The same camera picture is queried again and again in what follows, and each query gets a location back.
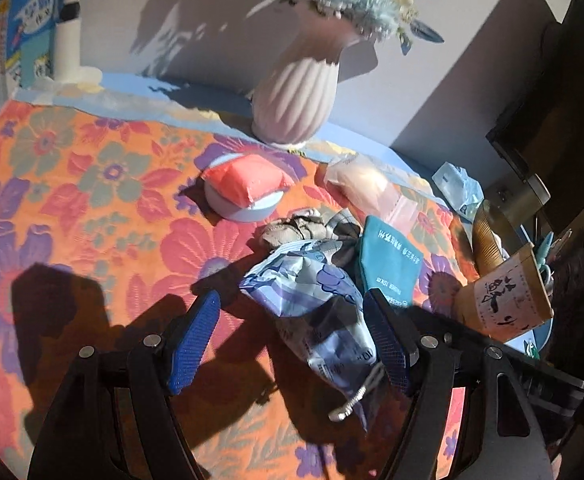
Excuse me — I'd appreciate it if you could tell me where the blue floral package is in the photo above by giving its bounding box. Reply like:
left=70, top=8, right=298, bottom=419
left=239, top=240, right=385, bottom=430

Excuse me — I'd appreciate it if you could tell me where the brown pen holder cup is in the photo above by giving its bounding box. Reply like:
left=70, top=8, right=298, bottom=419
left=451, top=243, right=553, bottom=342

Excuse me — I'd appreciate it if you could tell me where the ribbed glass bowl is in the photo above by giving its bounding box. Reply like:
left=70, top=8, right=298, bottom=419
left=472, top=200, right=504, bottom=278

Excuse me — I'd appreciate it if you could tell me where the grey thermos bottle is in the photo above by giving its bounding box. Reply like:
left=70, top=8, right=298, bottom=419
left=485, top=174, right=551, bottom=230

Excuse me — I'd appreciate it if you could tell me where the floral orange table mat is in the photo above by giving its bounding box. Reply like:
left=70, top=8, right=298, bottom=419
left=0, top=98, right=483, bottom=480

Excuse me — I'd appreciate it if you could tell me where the teal packet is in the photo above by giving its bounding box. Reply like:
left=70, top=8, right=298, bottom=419
left=357, top=216, right=423, bottom=308

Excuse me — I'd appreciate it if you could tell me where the light blue tissue pack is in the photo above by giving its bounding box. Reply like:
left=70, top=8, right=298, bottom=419
left=432, top=162, right=484, bottom=222

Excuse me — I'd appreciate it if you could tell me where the pink plastic bag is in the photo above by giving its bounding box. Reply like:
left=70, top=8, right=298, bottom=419
left=318, top=154, right=419, bottom=235

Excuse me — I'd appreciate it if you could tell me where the black monitor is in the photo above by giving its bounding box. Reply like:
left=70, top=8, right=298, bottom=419
left=487, top=0, right=584, bottom=188

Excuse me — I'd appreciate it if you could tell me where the red cushion on dish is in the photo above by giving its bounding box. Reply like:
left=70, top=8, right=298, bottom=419
left=201, top=153, right=295, bottom=223

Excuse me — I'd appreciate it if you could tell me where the grey crumpled cloth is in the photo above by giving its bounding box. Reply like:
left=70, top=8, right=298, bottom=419
left=257, top=208, right=362, bottom=268

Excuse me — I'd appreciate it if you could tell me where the white desk lamp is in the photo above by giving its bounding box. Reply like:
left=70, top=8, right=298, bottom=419
left=52, top=0, right=102, bottom=84

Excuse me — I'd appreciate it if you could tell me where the pink ribbed vase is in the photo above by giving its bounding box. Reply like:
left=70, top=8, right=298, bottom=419
left=252, top=2, right=362, bottom=148

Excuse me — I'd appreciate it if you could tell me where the stack of books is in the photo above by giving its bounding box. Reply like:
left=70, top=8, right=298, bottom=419
left=0, top=0, right=63, bottom=110

